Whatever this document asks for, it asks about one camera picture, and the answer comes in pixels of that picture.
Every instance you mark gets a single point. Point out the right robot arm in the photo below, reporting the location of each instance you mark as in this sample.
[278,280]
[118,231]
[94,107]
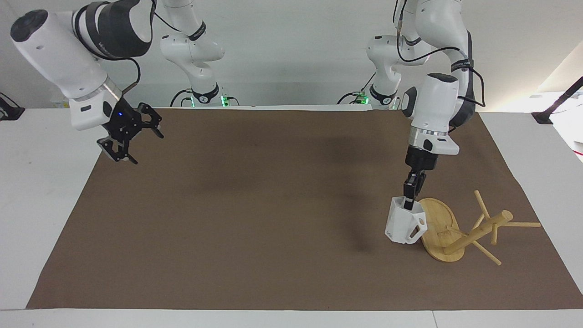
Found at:
[54,54]

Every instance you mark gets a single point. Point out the wooden cup rack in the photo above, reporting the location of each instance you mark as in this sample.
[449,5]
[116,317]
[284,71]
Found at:
[439,223]

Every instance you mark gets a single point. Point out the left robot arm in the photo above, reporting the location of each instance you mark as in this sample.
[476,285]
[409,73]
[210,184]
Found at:
[432,100]

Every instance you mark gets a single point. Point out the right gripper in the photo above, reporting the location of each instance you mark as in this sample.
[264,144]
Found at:
[122,119]

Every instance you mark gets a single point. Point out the black stand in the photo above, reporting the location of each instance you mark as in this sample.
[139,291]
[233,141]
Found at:
[10,111]
[558,102]

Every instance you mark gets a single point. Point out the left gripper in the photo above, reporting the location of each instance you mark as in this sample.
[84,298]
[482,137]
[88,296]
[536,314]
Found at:
[421,159]

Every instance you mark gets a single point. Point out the white cup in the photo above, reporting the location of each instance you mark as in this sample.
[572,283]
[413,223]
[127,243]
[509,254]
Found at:
[401,225]

